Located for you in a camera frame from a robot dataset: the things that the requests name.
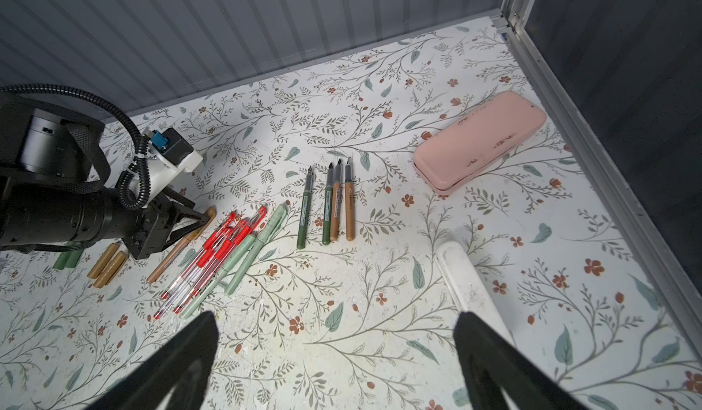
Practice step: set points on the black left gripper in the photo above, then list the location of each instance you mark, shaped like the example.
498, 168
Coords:
53, 192

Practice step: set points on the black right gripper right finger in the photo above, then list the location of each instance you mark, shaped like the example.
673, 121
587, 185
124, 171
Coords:
496, 374

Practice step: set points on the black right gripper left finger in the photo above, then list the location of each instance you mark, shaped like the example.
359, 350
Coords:
176, 375

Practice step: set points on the dark green pen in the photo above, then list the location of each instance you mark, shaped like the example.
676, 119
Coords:
326, 236
305, 209

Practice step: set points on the light green pen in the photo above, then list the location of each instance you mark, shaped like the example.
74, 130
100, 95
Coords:
264, 237
213, 281

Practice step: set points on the white plastic stick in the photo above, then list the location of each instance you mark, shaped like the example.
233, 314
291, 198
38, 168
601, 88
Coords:
468, 292

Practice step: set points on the pink glasses case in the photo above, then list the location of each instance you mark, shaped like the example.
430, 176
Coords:
459, 153

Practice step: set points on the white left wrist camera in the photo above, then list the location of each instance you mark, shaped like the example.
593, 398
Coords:
168, 154

